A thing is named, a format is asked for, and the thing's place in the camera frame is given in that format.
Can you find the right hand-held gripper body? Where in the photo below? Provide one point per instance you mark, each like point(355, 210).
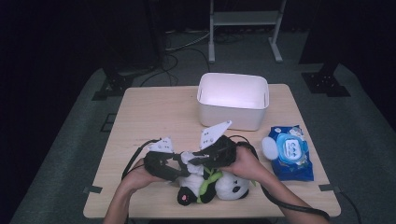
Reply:
point(222, 152)

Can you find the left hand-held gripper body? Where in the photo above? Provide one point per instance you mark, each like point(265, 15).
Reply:
point(154, 161)

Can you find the white wet wipe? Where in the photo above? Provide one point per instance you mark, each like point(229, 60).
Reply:
point(194, 169)

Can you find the panda plush toy with bamboo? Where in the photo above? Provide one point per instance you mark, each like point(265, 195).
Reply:
point(230, 186)

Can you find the white plastic storage box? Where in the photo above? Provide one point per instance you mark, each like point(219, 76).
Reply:
point(232, 93)

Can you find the blue wet wipes pack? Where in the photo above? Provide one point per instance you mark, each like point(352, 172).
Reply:
point(294, 168)

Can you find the person's left hand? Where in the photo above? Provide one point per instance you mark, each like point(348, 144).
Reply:
point(140, 177)

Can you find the person's right hand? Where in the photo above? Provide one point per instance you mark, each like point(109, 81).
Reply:
point(249, 166)

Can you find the black tape square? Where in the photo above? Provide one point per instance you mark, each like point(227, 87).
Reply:
point(107, 123)

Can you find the grey tape piece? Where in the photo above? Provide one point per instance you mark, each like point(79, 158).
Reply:
point(328, 187)
point(92, 189)

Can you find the black stand base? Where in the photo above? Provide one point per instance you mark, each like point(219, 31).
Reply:
point(113, 84)
point(325, 84)

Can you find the white metal stand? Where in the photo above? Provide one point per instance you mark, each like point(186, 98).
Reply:
point(244, 18)

